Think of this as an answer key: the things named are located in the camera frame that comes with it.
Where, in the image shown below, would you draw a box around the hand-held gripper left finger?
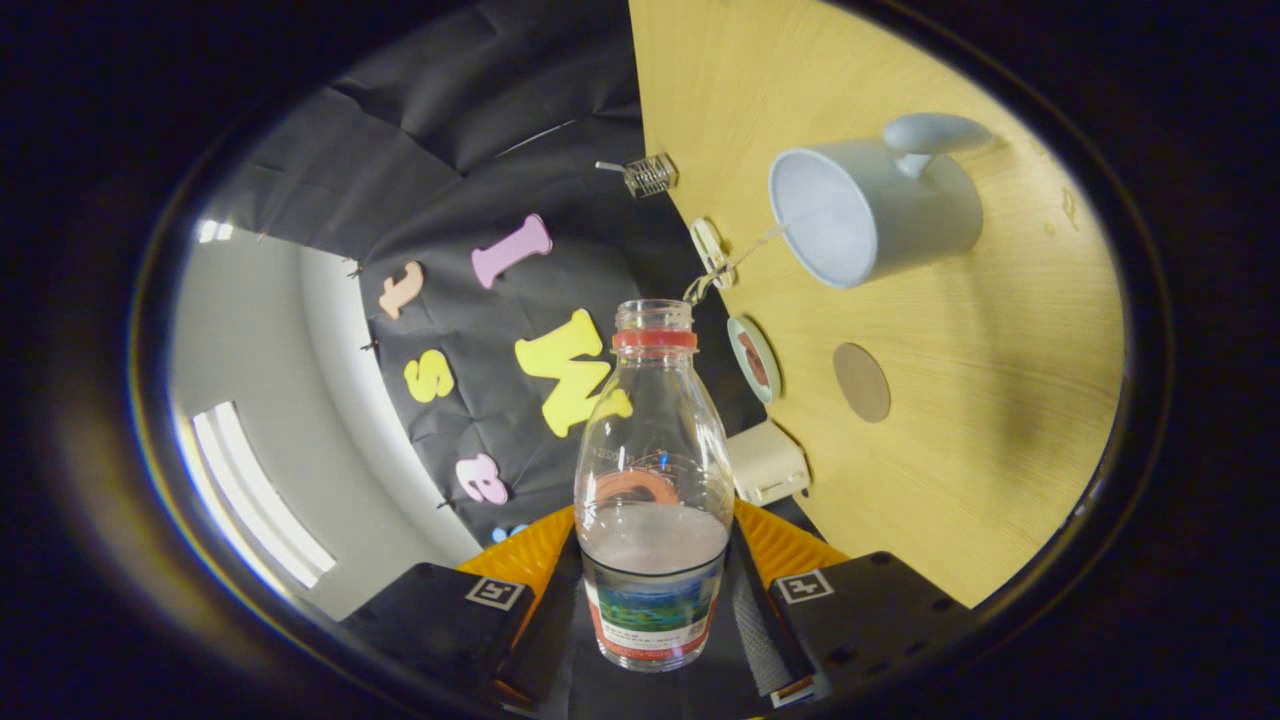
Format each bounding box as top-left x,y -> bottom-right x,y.
340,505 -> 581,713

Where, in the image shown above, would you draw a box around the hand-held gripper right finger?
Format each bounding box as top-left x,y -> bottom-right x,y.
735,498 -> 976,706

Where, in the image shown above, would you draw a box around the clear juice bottle red ring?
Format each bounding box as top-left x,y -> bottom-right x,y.
573,298 -> 736,673

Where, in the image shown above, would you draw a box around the cloudy white juice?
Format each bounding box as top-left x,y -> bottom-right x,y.
578,225 -> 788,576

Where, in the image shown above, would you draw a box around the round brown coaster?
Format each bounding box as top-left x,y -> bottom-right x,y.
833,343 -> 892,424

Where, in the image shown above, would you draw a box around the pale grey cup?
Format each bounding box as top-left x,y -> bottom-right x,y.
768,112 -> 996,291

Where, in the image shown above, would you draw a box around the white toaster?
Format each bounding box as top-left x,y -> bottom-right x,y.
727,418 -> 811,507

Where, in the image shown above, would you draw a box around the pale green plate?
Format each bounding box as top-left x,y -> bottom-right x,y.
726,316 -> 782,405

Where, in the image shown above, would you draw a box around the wooden table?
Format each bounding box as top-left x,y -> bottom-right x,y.
628,0 -> 1126,609

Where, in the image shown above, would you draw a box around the white divided snack dish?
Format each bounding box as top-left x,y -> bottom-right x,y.
690,217 -> 736,291

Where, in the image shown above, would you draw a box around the black backdrop cloth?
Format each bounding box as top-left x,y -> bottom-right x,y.
215,0 -> 801,551

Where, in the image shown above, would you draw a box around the wire mesh holder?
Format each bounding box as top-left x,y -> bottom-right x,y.
622,153 -> 679,198

